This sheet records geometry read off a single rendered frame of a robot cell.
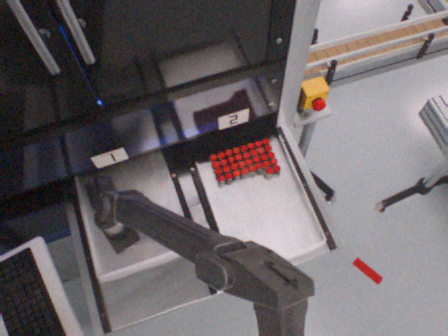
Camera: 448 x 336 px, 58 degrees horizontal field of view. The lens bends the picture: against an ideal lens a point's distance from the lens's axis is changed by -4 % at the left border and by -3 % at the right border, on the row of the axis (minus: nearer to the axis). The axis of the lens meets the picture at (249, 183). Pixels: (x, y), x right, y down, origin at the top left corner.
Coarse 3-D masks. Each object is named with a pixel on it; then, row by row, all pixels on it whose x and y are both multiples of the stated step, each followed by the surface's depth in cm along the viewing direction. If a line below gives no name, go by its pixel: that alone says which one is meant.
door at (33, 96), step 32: (0, 0) 58; (32, 0) 60; (0, 32) 63; (0, 64) 69; (32, 64) 71; (64, 64) 74; (0, 96) 75; (32, 96) 78; (64, 96) 82; (0, 128) 82; (32, 128) 86
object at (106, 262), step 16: (128, 160) 121; (144, 160) 121; (160, 160) 122; (80, 176) 119; (112, 176) 119; (128, 176) 119; (144, 176) 119; (160, 176) 120; (80, 192) 116; (144, 192) 117; (160, 192) 118; (80, 208) 112; (176, 208) 116; (96, 224) 113; (96, 240) 111; (144, 240) 112; (96, 256) 110; (112, 256) 110; (128, 256) 110; (144, 256) 110; (160, 256) 108; (96, 272) 105; (112, 272) 106
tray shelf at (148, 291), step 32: (256, 128) 127; (288, 128) 127; (64, 192) 117; (192, 192) 118; (288, 256) 111; (128, 288) 107; (160, 288) 107; (192, 288) 107; (96, 320) 103; (128, 320) 104
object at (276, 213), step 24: (288, 168) 122; (216, 192) 118; (240, 192) 118; (264, 192) 118; (288, 192) 119; (216, 216) 112; (240, 216) 115; (264, 216) 116; (288, 216) 116; (312, 216) 115; (264, 240) 113; (288, 240) 113; (312, 240) 113
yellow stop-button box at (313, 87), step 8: (320, 72) 117; (304, 80) 116; (312, 80) 116; (320, 80) 116; (304, 88) 115; (312, 88) 115; (320, 88) 115; (328, 88) 115; (304, 96) 116; (312, 96) 115; (320, 96) 116; (304, 104) 118
